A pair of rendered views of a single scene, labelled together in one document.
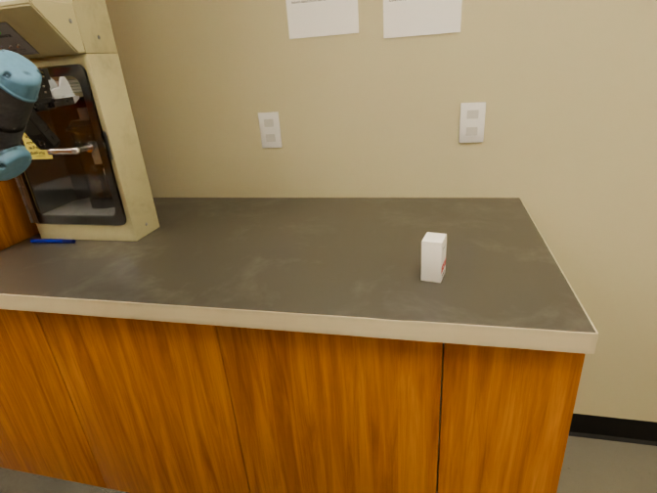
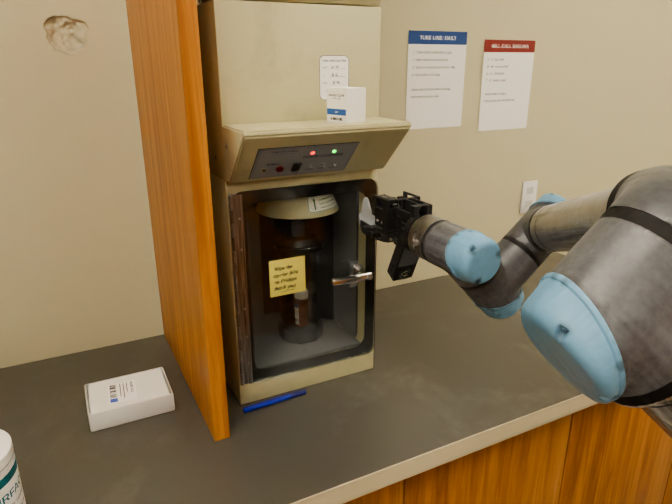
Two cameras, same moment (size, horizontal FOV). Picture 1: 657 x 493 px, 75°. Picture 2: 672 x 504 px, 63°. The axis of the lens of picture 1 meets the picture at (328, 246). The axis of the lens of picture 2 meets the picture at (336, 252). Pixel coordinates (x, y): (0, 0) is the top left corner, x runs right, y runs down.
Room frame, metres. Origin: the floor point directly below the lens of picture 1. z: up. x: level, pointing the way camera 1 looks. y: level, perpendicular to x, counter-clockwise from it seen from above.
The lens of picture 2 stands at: (0.31, 1.34, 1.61)
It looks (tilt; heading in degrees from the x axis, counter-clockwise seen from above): 19 degrees down; 318
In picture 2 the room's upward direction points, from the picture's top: straight up
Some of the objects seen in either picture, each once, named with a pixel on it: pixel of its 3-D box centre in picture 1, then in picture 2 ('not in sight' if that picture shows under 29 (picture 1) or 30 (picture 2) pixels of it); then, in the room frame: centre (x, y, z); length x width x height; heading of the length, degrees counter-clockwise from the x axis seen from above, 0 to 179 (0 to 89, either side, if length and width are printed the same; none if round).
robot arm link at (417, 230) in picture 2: not in sight; (429, 238); (0.87, 0.63, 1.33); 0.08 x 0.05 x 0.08; 75
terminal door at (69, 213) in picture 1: (57, 152); (310, 281); (1.13, 0.68, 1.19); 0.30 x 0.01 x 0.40; 75
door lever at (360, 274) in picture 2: (69, 150); (349, 275); (1.08, 0.62, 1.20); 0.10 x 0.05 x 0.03; 75
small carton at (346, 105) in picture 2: not in sight; (346, 104); (1.07, 0.64, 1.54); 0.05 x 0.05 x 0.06; 3
